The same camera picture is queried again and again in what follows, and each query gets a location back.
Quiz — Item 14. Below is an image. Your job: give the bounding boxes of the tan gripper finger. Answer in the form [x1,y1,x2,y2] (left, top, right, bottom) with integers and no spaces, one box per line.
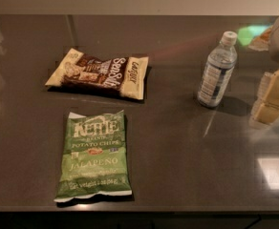
[251,100,279,125]

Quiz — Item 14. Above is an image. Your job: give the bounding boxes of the clear blue plastic water bottle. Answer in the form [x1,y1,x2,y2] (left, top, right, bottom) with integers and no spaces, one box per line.
[197,31,237,108]

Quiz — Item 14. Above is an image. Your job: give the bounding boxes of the brown sea salt snack bag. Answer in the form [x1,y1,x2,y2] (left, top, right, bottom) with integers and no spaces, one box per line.
[45,49,148,100]

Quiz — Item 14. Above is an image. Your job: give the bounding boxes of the green jalapeno chip bag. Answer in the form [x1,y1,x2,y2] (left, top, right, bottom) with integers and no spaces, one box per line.
[54,111,132,202]

